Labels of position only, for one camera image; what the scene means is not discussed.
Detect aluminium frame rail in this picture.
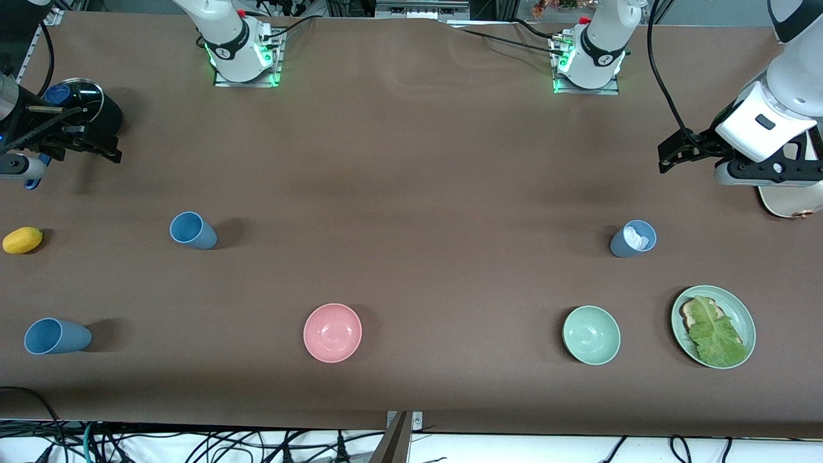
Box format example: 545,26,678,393
15,6,65,86

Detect aluminium frame crossbar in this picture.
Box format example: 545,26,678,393
374,0,471,21

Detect green plate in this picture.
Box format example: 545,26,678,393
671,285,757,370

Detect pink bowl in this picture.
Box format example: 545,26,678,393
303,303,363,364

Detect brown stand pole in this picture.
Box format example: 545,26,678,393
369,412,412,463

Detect glass lid with blue knob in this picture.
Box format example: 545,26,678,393
42,78,105,126

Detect green bowl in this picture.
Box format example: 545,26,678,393
562,305,622,366

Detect yellow lemon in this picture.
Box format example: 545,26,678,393
2,226,44,255

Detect black pot with blue handle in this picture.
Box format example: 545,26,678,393
24,77,123,191

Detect toasted bread slice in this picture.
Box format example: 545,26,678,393
680,298,727,332

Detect black base cable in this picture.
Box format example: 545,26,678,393
449,18,570,57
257,14,317,50

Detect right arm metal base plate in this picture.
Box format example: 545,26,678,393
213,27,284,88

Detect blue cup with white paper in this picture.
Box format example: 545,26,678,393
610,219,658,259

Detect cream toaster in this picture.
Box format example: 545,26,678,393
757,135,823,220

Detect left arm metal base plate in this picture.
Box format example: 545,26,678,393
552,35,622,96

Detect green lettuce leaf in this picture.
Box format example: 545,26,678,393
689,296,750,367

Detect crumpled white paper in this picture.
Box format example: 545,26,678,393
623,223,651,251

